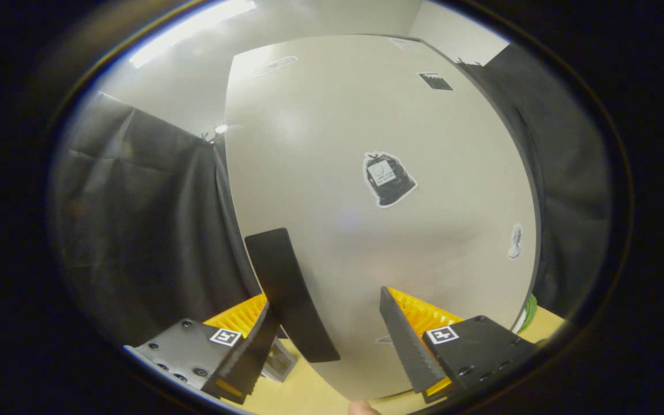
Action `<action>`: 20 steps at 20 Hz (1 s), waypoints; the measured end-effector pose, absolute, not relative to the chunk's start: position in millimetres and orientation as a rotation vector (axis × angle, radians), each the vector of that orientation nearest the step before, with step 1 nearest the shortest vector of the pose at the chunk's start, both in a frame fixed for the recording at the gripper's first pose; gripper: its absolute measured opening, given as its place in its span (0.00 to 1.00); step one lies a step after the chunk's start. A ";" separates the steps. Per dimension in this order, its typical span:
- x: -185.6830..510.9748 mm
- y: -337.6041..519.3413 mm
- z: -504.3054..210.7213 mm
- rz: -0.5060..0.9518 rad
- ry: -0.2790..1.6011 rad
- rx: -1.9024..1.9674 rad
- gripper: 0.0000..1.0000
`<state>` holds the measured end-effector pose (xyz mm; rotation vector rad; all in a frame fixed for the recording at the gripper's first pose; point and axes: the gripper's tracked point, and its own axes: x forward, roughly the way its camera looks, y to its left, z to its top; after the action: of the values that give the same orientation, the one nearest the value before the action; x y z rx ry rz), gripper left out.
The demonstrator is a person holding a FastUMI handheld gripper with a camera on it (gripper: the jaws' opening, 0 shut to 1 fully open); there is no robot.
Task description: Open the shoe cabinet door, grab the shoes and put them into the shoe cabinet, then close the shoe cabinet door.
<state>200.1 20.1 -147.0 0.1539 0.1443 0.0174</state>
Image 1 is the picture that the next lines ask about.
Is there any white shoe cabinet door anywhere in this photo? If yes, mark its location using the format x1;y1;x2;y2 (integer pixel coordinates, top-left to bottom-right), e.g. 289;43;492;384
224;35;540;401

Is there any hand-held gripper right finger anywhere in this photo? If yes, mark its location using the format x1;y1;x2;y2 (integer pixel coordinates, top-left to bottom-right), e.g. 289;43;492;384
379;286;540;404

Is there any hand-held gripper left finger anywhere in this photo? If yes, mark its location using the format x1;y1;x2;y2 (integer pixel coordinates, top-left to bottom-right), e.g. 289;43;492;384
123;293;281;404

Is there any small printed card stand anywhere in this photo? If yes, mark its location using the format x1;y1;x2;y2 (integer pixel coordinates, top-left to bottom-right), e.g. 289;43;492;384
262;337;298;382

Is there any green cable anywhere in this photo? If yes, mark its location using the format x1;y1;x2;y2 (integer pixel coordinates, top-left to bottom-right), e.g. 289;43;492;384
516;293;538;334

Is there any black cabinet door handle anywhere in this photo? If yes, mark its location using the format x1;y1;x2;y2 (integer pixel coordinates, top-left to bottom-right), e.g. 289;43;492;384
244;228;341;364

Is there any black backdrop cloth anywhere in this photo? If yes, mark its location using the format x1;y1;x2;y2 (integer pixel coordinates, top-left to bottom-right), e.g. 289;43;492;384
50;43;615;346

